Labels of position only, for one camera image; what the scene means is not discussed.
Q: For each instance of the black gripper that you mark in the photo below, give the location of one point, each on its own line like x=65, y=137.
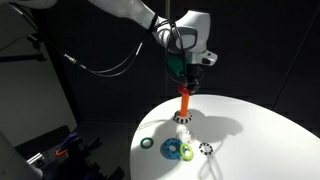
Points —
x=194, y=72

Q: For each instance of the orange post with checkered base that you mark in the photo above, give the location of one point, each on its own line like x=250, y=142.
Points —
x=184, y=105

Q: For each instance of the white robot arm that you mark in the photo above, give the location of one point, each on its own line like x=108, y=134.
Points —
x=133, y=8

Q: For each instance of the grey rounded robot base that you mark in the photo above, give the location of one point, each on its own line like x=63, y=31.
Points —
x=13, y=160

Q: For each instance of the black spring clamp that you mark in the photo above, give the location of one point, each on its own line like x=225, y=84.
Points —
x=91, y=144

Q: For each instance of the purple clamp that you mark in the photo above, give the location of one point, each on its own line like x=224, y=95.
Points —
x=69, y=137

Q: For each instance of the aluminium rail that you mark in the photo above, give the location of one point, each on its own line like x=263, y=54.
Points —
x=35, y=158

